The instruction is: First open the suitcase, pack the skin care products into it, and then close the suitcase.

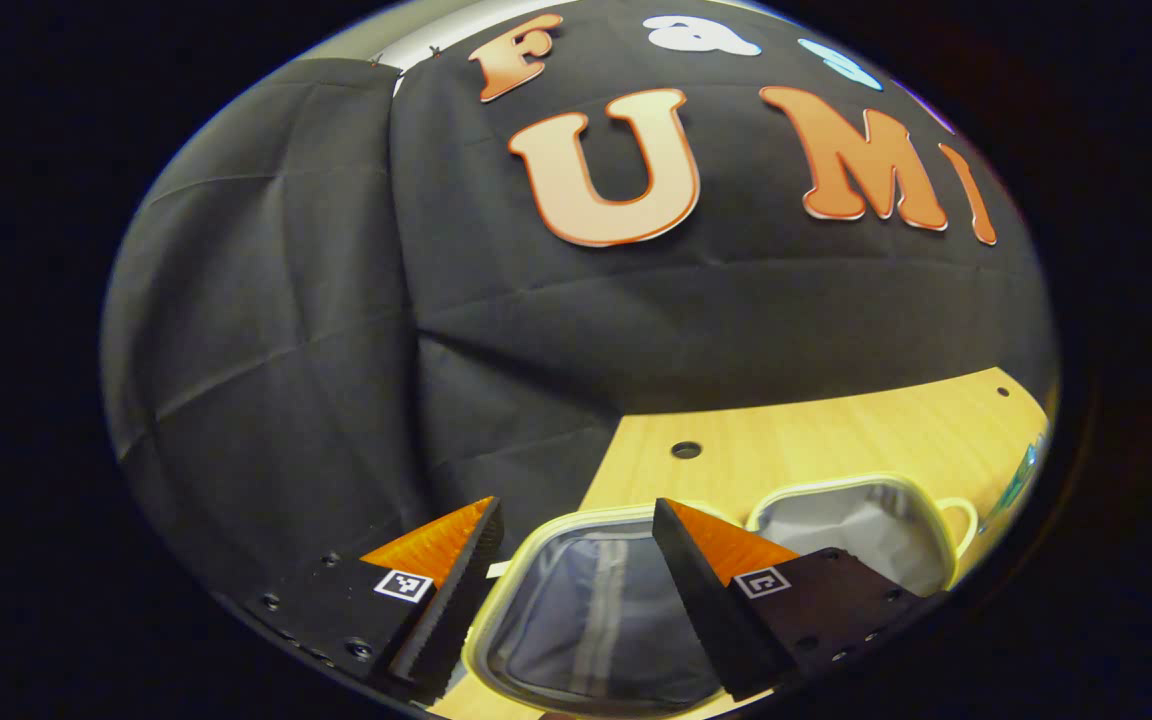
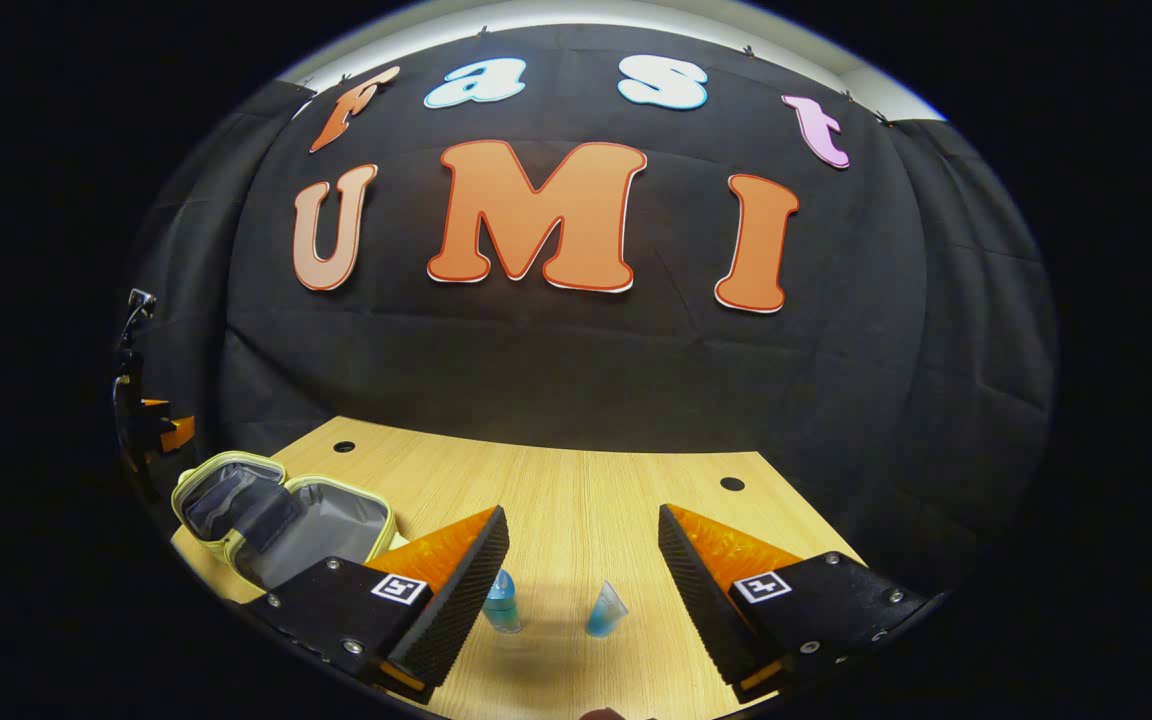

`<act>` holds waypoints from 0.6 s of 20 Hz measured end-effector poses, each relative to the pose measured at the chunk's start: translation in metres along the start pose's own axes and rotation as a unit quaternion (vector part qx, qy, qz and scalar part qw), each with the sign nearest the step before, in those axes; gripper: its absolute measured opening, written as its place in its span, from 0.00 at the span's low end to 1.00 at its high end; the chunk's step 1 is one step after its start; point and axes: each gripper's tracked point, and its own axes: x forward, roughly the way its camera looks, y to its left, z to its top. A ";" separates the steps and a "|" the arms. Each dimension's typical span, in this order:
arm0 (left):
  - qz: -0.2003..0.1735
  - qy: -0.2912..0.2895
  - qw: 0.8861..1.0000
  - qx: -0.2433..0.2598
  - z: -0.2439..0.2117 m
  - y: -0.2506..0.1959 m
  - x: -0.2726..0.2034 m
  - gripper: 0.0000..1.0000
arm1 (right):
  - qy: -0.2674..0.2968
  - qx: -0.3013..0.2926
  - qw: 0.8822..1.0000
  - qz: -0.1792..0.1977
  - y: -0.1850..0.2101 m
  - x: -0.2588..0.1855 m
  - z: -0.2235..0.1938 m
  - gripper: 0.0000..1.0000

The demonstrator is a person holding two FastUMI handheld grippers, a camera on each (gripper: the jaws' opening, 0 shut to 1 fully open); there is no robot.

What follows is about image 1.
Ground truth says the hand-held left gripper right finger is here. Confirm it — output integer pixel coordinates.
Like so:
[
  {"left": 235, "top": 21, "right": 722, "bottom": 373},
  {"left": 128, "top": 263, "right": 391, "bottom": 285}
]
[{"left": 652, "top": 498, "right": 942, "bottom": 701}]

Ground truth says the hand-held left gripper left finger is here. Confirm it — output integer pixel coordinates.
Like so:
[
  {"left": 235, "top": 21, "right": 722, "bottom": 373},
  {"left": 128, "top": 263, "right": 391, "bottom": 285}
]
[{"left": 246, "top": 497, "right": 505, "bottom": 701}]

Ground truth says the row of black cloth clips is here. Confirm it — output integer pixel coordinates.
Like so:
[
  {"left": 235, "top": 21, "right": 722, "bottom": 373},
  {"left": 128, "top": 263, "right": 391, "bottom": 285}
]
[{"left": 366, "top": 43, "right": 444, "bottom": 69}]

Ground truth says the pale yellow suitcase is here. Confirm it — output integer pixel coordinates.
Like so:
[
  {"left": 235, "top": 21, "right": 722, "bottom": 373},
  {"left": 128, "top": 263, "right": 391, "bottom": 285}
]
[{"left": 461, "top": 472, "right": 979, "bottom": 719}]

